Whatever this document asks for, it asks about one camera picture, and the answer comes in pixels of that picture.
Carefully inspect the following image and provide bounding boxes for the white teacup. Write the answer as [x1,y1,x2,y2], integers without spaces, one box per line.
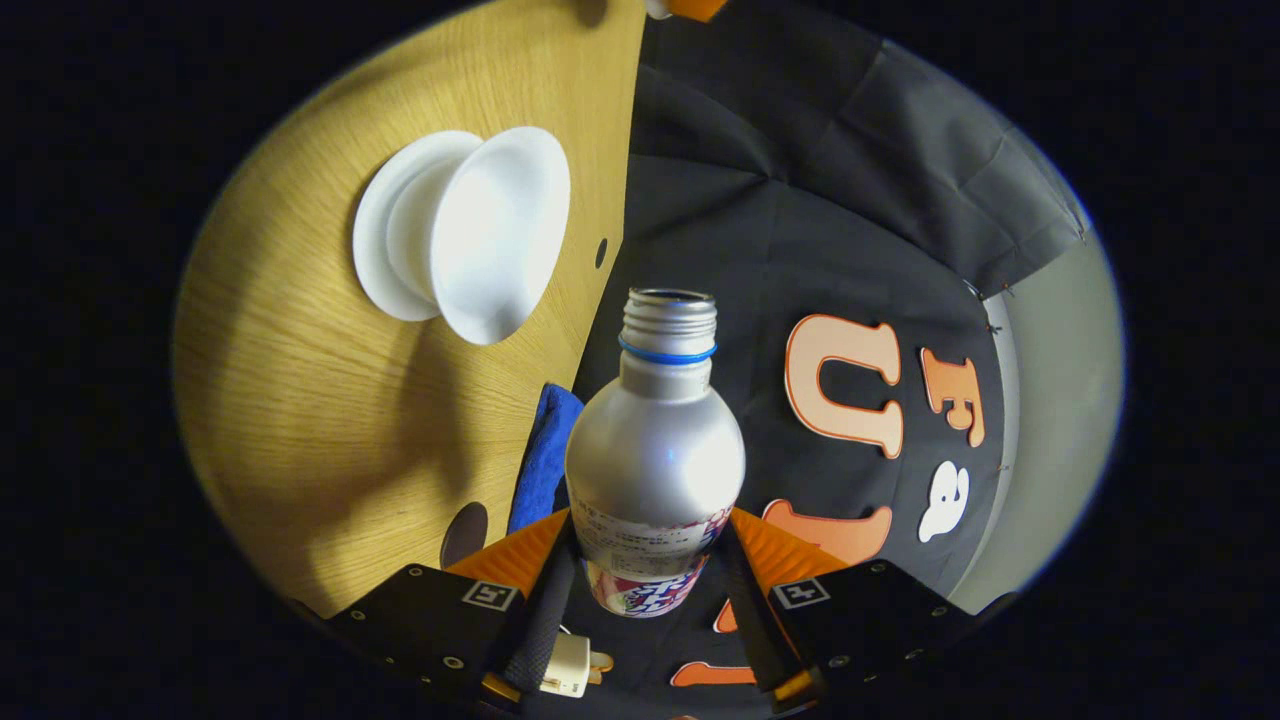
[385,126,573,347]

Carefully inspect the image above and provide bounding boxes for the dark round coaster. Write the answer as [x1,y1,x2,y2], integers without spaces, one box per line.
[440,502,489,571]

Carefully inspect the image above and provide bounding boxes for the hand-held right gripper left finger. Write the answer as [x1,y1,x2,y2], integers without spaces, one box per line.
[325,508,581,706]

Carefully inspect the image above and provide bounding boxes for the black backdrop cloth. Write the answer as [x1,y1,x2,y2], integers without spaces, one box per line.
[575,0,1091,716]

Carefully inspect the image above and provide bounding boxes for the silver water bottle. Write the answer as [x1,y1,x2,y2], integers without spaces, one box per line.
[565,288,747,618]

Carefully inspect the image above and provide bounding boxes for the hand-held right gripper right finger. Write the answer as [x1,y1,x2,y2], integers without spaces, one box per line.
[715,506,978,715]

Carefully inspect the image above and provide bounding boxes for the white saucer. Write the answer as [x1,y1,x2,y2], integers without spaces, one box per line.
[352,130,486,323]

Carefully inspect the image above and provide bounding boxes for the blue towel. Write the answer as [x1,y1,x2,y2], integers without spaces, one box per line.
[508,383,586,536]

